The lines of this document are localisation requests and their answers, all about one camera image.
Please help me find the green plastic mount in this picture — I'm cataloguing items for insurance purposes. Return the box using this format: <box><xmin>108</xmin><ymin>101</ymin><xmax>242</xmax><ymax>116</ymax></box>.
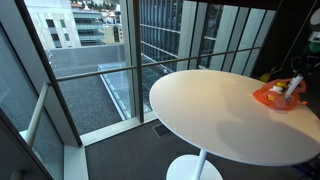
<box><xmin>307</xmin><ymin>40</ymin><xmax>320</xmax><ymax>53</ymax></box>

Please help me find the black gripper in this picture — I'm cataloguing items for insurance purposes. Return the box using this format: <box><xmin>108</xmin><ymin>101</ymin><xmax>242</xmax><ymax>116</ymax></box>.
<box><xmin>290</xmin><ymin>54</ymin><xmax>319</xmax><ymax>82</ymax></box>

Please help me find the white slanted rail bar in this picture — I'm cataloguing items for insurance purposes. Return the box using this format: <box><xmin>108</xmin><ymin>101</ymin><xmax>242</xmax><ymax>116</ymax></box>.
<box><xmin>24</xmin><ymin>81</ymin><xmax>51</xmax><ymax>148</ymax></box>

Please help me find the white-capped bottle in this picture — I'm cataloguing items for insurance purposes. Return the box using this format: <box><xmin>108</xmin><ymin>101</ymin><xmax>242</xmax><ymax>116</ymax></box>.
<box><xmin>269</xmin><ymin>84</ymin><xmax>284</xmax><ymax>95</ymax></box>

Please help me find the orange plastic bag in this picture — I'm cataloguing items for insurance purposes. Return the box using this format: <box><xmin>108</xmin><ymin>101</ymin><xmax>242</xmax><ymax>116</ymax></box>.
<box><xmin>252</xmin><ymin>78</ymin><xmax>309</xmax><ymax>112</ymax></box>

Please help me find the white table pedestal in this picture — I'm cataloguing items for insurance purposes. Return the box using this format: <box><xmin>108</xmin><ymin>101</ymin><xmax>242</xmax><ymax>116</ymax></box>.
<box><xmin>165</xmin><ymin>148</ymin><xmax>224</xmax><ymax>180</ymax></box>

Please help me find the white window frame post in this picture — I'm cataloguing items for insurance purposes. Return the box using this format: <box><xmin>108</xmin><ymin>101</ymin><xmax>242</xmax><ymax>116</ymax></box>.
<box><xmin>119</xmin><ymin>0</ymin><xmax>145</xmax><ymax>124</ymax></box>

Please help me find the yellow object on floor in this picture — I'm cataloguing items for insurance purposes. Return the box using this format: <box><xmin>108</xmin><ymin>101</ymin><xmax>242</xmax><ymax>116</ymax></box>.
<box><xmin>259</xmin><ymin>65</ymin><xmax>278</xmax><ymax>84</ymax></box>

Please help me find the grey metal window handrail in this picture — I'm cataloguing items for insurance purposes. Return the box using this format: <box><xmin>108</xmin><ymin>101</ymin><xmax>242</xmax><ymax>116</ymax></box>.
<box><xmin>54</xmin><ymin>45</ymin><xmax>262</xmax><ymax>83</ymax></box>

